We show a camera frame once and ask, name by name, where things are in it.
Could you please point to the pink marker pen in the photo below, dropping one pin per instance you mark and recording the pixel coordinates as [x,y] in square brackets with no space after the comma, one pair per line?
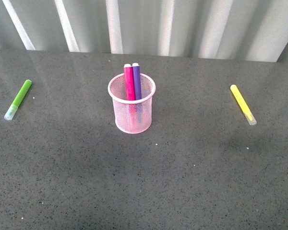
[129,87]

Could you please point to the purple marker pen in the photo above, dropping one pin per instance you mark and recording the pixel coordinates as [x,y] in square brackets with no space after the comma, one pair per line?
[137,89]

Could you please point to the pink mesh pen cup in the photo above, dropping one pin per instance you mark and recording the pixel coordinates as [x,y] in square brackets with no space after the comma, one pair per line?
[116,89]

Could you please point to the yellow marker pen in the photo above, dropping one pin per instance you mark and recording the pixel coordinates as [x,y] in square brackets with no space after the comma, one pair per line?
[243,105]

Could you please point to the green marker pen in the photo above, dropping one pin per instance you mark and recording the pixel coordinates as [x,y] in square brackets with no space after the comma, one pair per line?
[18,100]

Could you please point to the white pleated curtain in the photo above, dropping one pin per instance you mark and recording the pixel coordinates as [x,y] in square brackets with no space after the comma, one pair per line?
[255,30]

